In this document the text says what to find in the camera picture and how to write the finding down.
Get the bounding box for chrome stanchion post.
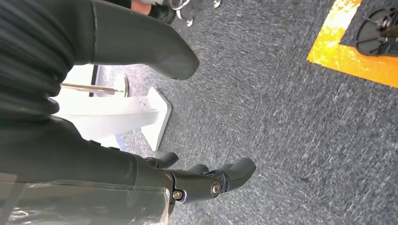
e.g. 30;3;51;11
61;74;130;98

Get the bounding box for black office chair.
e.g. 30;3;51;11
168;0;222;27

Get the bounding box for grey kiosk stand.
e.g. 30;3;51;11
54;86;173;152

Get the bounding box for yellow floor tape marking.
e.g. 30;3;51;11
306;0;398;89

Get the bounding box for black robot foot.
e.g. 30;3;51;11
355;7;398;57

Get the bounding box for person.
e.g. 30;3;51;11
130;0;176;25

